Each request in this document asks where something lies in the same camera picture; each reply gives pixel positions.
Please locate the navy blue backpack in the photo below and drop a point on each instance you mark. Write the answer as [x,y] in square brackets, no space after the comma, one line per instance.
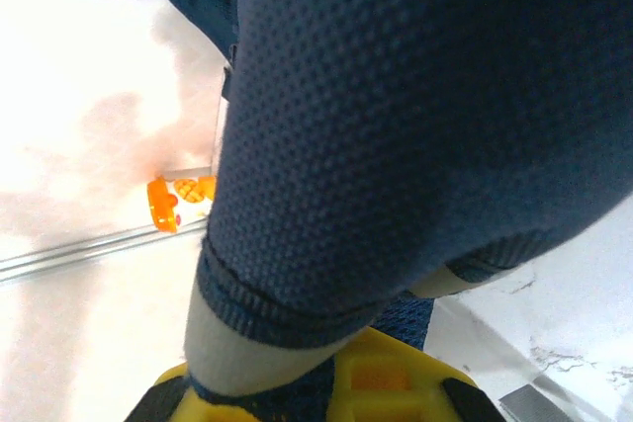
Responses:
[395,120]

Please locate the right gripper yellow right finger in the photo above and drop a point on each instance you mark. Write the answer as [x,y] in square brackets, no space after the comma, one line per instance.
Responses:
[395,382]

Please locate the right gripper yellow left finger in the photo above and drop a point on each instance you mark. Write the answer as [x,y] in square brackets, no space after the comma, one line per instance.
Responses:
[163,402]

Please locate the aluminium side rail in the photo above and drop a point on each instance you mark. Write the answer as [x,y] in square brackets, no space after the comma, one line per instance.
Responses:
[74,251]

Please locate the orange pill bottle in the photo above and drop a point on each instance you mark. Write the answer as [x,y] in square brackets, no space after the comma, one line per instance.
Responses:
[163,204]

